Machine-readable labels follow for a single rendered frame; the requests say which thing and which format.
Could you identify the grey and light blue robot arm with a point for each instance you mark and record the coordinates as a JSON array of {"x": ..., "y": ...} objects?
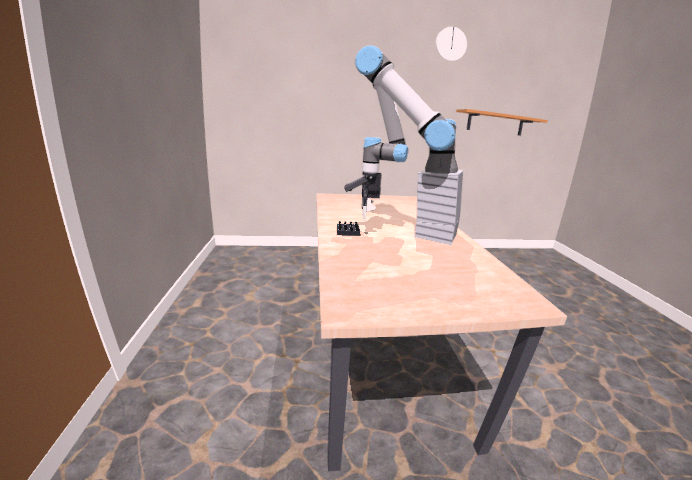
[{"x": 439, "y": 134}]

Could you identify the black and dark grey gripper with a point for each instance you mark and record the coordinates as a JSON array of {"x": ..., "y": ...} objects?
[{"x": 373, "y": 192}]

